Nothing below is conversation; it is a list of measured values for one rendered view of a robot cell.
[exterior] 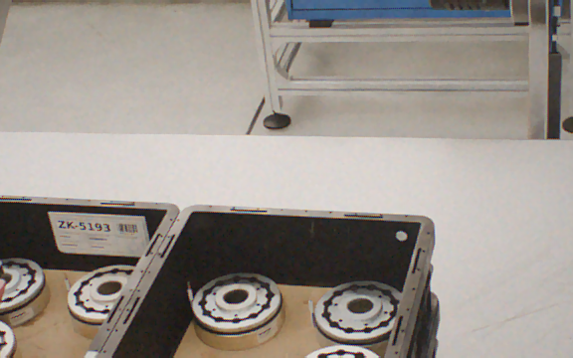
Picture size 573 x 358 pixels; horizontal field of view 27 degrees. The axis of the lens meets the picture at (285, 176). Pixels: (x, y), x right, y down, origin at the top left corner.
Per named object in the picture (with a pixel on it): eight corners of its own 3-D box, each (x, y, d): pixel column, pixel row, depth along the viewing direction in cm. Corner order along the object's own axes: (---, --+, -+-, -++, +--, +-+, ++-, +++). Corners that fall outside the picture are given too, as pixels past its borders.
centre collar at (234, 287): (221, 285, 140) (221, 281, 140) (262, 287, 139) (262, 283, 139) (209, 312, 136) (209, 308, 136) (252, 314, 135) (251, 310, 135)
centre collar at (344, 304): (340, 295, 136) (339, 291, 136) (384, 294, 135) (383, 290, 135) (336, 323, 132) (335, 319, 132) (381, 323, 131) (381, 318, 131)
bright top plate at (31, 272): (-11, 257, 152) (-12, 253, 151) (59, 267, 148) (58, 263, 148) (-58, 307, 144) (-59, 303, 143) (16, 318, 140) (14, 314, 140)
